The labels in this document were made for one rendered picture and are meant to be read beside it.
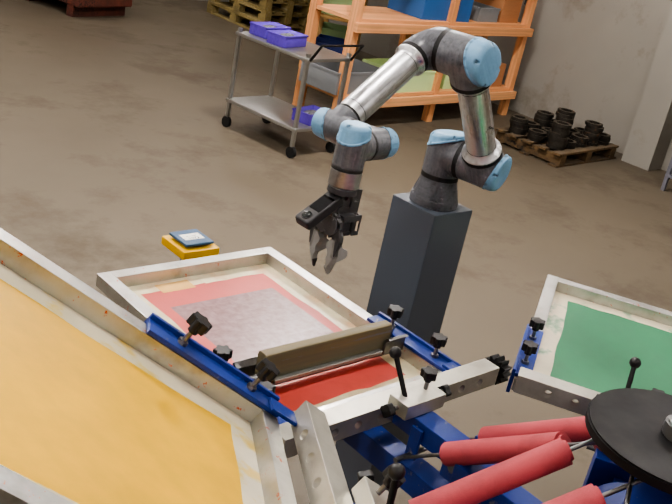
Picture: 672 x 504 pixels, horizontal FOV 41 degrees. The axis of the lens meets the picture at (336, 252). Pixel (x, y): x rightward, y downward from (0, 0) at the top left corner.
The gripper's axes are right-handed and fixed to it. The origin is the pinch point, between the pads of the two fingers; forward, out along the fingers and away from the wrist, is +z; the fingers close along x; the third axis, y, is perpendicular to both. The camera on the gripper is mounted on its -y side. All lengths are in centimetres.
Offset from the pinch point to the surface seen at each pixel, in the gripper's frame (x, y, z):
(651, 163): 249, 679, 86
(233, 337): 14.7, -9.6, 25.5
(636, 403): -84, 0, -10
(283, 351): -9.4, -15.2, 15.7
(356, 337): -10.2, 7.8, 16.0
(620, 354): -39, 92, 23
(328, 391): -15.3, -3.5, 25.7
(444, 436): -49, -3, 18
